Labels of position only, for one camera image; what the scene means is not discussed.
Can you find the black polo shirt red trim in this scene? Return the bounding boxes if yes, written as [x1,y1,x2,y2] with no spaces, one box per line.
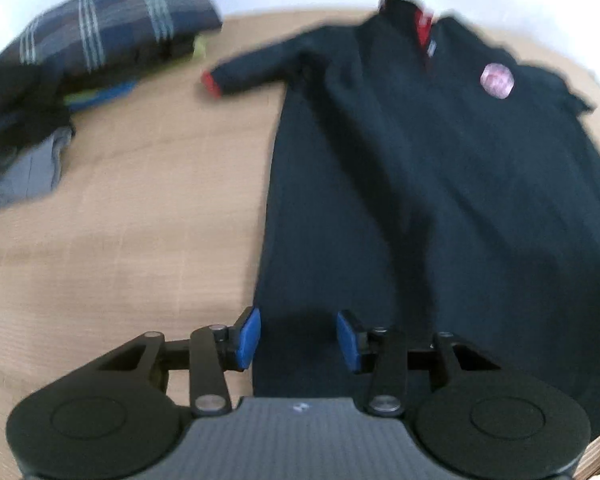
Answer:
[204,0,600,434]

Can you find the navy plaid folded garment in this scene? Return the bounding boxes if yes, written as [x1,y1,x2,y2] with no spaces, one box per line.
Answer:
[0,0,222,80]

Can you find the grey folded garment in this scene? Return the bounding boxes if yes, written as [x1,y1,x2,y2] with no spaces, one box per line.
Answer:
[0,127,74,209]

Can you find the black folded garment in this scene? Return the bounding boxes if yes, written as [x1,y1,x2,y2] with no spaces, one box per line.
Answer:
[0,61,73,167]

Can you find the blue and yellow-green folded garments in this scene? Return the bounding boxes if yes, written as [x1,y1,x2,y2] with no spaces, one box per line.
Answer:
[64,36,208,113]

